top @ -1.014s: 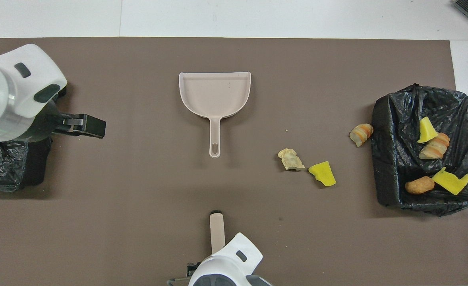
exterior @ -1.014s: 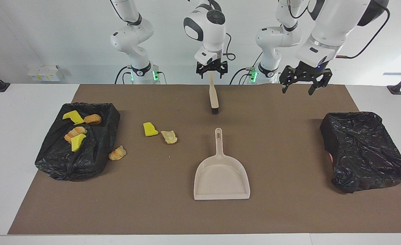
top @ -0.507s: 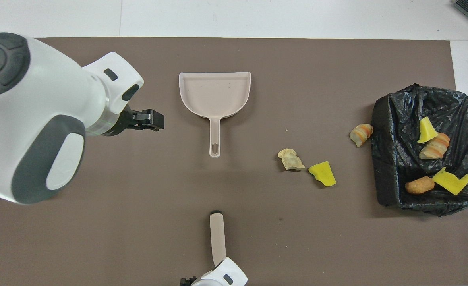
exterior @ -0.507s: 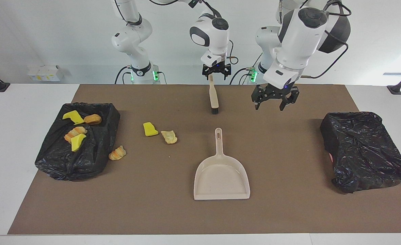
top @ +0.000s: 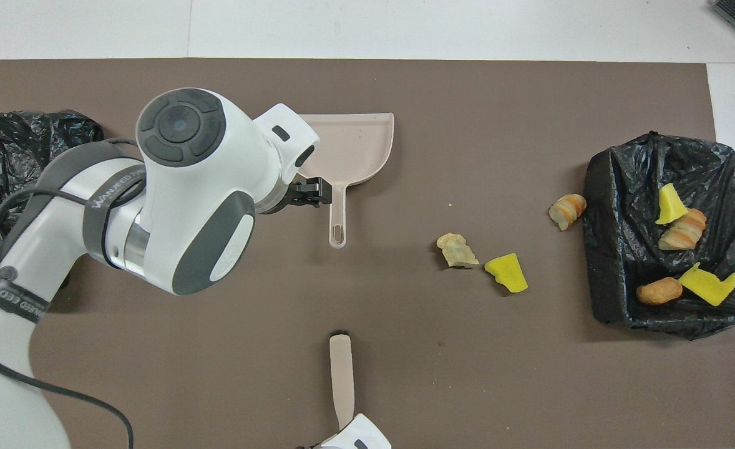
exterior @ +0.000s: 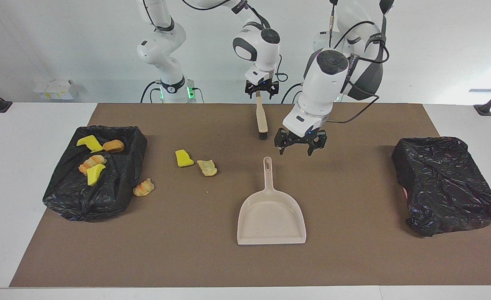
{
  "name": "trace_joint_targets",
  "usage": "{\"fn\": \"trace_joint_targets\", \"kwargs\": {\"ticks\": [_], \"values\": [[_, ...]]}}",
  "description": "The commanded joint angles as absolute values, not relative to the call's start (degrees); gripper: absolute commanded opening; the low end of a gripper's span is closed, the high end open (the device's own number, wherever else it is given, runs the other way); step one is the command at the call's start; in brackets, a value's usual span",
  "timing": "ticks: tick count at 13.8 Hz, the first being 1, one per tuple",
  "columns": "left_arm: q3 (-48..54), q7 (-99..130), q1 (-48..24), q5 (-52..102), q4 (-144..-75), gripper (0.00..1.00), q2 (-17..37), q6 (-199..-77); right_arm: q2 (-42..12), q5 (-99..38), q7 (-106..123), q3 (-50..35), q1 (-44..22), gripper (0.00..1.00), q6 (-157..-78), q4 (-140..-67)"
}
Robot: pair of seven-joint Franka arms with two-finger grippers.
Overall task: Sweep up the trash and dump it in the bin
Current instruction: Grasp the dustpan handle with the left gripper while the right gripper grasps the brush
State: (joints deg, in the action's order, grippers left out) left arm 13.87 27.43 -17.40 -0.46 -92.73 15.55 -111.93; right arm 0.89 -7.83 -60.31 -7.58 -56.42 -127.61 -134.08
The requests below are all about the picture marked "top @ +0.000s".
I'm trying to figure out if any yellow green sponge wedge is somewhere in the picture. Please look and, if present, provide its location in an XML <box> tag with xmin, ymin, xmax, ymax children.
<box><xmin>655</xmin><ymin>183</ymin><xmax>689</xmax><ymax>225</ymax></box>

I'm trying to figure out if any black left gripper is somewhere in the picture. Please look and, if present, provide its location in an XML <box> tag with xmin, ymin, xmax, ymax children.
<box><xmin>261</xmin><ymin>177</ymin><xmax>333</xmax><ymax>215</ymax></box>

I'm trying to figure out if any plain yellow sponge piece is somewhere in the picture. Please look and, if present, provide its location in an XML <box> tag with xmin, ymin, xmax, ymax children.
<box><xmin>484</xmin><ymin>253</ymin><xmax>529</xmax><ymax>294</ymax></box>

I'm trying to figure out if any small curled croissant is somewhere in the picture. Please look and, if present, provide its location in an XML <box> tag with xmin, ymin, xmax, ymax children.
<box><xmin>548</xmin><ymin>193</ymin><xmax>588</xmax><ymax>231</ymax></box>

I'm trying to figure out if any notched yellow sponge piece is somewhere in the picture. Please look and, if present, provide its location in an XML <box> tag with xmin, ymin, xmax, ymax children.
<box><xmin>679</xmin><ymin>262</ymin><xmax>735</xmax><ymax>307</ymax></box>

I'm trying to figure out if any pale flaky pastry piece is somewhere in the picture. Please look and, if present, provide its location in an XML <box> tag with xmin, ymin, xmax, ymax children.
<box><xmin>436</xmin><ymin>233</ymin><xmax>479</xmax><ymax>269</ymax></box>

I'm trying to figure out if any beige hand brush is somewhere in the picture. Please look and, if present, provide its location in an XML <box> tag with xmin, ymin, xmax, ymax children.
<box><xmin>329</xmin><ymin>329</ymin><xmax>356</xmax><ymax>431</ymax></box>

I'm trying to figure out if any brown oval bread roll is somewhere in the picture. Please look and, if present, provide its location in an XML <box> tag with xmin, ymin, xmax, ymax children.
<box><xmin>636</xmin><ymin>276</ymin><xmax>684</xmax><ymax>306</ymax></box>

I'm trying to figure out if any striped orange croissant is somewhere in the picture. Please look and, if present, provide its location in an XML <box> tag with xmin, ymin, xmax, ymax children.
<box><xmin>658</xmin><ymin>208</ymin><xmax>708</xmax><ymax>251</ymax></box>

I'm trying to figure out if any beige plastic dustpan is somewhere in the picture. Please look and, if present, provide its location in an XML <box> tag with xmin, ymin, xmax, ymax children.
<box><xmin>297</xmin><ymin>112</ymin><xmax>396</xmax><ymax>249</ymax></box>

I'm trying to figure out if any brown table mat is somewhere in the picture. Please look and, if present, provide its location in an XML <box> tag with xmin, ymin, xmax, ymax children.
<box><xmin>0</xmin><ymin>59</ymin><xmax>735</xmax><ymax>449</ymax></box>

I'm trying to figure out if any black bag lined bin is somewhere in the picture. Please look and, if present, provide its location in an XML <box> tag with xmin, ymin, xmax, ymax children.
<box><xmin>0</xmin><ymin>110</ymin><xmax>105</xmax><ymax>281</ymax></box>
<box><xmin>582</xmin><ymin>131</ymin><xmax>735</xmax><ymax>341</ymax></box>

